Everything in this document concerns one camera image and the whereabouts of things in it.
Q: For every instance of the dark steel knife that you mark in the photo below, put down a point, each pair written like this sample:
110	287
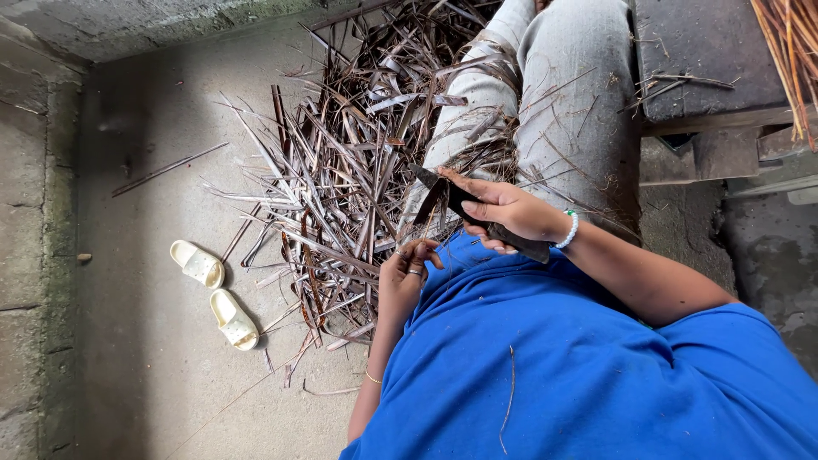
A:
461	206

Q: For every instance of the grey trousers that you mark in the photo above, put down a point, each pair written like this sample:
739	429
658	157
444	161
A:
575	96

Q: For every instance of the long dark leaf stalk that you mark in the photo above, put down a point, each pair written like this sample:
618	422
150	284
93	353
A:
167	168

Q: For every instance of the person's left hand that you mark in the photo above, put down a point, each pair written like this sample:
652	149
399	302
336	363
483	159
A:
401	284

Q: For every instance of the thin midrib stick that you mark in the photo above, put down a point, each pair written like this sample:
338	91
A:
508	402

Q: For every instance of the pile of dried palm leaves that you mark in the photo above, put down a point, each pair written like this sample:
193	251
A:
345	166

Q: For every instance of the dark wooden bench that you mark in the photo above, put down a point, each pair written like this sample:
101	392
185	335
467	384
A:
709	57

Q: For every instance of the person's right hand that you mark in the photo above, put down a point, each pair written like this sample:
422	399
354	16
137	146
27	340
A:
521	211

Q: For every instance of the bundle of palm midrib sticks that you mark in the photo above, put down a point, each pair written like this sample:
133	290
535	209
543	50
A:
792	51

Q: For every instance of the dried palm leaf strip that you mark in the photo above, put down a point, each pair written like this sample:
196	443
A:
427	207

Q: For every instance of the cream rubber sandal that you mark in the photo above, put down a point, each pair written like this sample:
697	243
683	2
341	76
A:
198	264
234	319

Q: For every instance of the blue shirt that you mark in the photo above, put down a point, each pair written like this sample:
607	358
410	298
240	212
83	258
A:
575	383

